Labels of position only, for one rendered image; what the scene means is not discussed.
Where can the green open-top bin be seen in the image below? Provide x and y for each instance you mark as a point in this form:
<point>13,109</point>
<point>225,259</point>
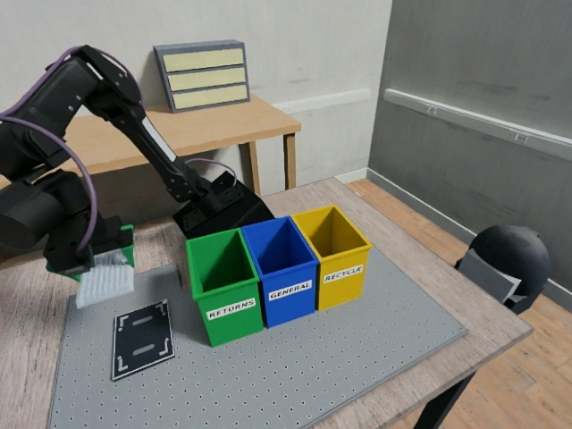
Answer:
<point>230,304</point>

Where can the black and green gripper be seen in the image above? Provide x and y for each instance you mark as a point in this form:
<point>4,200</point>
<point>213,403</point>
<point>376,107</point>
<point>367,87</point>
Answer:
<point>115,240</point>

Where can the blue general bin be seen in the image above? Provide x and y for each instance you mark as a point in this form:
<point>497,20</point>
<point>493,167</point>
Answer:
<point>276,245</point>

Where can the yellow recycle bin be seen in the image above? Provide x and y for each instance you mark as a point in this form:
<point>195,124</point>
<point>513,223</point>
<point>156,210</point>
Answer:
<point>338,245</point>

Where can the white well plate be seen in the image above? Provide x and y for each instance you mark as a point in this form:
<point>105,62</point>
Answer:
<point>111,277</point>

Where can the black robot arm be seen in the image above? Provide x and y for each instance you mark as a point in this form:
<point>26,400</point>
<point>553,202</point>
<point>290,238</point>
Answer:
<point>29,212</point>

